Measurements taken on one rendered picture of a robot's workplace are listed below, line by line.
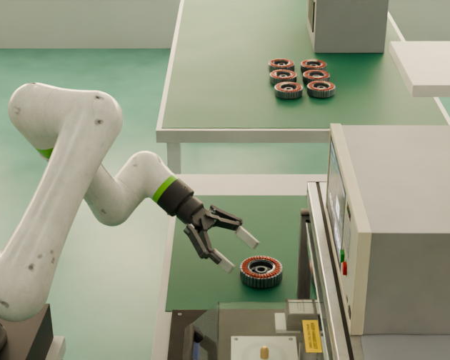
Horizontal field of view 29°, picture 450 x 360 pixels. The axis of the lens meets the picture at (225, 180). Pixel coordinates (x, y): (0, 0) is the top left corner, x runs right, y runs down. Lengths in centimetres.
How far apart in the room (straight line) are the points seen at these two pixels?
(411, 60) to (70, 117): 107
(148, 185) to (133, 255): 154
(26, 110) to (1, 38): 460
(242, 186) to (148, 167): 54
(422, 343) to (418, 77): 105
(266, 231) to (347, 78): 130
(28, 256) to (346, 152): 65
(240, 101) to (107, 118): 158
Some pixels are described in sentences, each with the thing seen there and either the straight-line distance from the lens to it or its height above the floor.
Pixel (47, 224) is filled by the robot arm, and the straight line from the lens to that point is 176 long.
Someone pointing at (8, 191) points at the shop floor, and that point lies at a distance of 443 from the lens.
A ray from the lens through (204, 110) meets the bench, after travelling 330.
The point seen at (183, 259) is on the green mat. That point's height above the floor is 75.
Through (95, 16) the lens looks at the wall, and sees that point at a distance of 634.
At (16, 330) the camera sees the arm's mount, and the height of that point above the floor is 85.
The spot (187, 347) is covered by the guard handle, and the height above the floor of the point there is 106.
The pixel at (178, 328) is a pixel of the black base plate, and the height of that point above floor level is 77.
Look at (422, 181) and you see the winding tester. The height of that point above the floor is 132.
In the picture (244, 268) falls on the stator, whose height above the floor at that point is 79.
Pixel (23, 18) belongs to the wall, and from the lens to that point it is 644.
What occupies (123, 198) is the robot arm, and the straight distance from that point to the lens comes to 226.
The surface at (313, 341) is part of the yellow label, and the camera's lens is 156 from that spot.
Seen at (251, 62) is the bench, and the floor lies 75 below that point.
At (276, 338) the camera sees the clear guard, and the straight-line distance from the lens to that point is 156.
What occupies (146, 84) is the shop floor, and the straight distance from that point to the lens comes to 567.
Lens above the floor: 202
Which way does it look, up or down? 27 degrees down
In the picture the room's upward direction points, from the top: straight up
